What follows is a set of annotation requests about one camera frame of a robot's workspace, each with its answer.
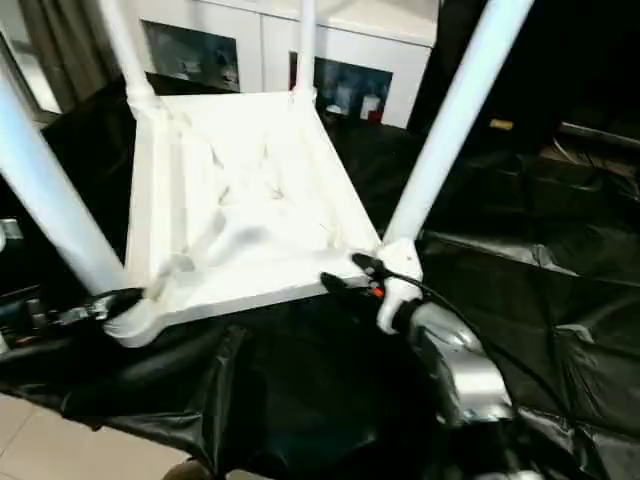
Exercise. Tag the white glass-door cabinet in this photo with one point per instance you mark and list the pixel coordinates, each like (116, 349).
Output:
(270, 50)

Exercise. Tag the white plastic table top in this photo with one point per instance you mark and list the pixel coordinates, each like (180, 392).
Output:
(250, 175)

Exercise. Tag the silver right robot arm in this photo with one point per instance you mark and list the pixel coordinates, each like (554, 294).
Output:
(465, 370)

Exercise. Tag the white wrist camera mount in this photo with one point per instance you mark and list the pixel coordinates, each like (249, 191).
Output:
(400, 255)
(10, 235)

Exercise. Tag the grey-brown curtain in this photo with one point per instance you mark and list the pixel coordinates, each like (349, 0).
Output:
(75, 50)

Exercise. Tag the black plastic mat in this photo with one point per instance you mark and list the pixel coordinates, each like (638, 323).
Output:
(325, 390)

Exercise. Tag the black box with yellow label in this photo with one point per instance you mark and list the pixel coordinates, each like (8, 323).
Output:
(530, 100)

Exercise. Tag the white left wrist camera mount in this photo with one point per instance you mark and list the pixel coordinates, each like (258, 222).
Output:
(10, 235)

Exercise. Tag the dark metal rail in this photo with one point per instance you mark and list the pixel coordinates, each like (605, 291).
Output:
(600, 134)

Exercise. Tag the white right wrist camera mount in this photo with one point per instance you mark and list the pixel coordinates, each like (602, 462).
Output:
(400, 255)

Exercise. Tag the white plastic table leg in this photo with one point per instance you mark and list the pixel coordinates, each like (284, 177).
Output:
(450, 125)
(127, 55)
(307, 50)
(50, 190)

